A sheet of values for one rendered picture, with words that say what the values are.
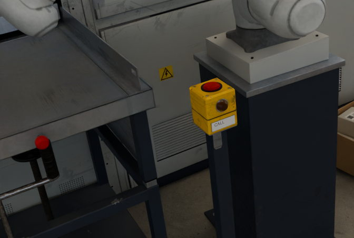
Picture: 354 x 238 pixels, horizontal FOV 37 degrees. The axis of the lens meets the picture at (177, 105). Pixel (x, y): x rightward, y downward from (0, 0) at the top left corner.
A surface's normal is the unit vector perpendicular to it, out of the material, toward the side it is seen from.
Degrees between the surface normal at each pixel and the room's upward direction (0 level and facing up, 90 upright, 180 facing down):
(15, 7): 76
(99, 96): 0
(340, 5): 90
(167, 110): 90
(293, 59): 90
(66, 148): 90
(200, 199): 0
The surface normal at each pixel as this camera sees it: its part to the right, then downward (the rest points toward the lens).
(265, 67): 0.40, 0.39
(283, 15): -0.57, 0.41
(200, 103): -0.88, 0.31
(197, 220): -0.11, -0.87
